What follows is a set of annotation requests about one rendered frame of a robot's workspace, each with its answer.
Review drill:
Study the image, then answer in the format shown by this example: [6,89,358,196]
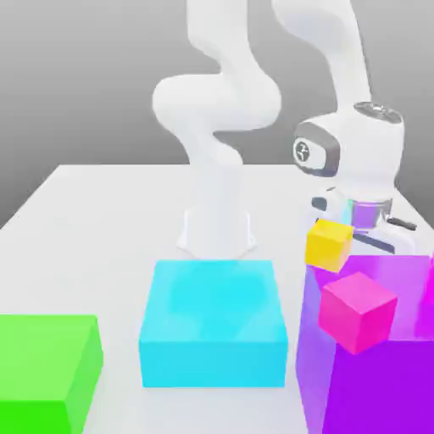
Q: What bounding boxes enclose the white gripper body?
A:
[348,225,419,258]

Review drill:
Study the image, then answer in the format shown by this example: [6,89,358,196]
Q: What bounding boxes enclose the small yellow cube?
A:
[304,218,354,274]

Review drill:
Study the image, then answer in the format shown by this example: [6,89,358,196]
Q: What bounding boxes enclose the small pink cube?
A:
[317,271,398,356]

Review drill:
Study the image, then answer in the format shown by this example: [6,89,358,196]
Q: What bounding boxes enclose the large purple box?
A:
[295,254,434,434]

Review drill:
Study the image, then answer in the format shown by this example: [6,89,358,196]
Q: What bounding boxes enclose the large cyan box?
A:
[138,259,289,388]

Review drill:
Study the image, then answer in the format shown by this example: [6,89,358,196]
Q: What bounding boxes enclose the large green box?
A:
[0,314,104,434]

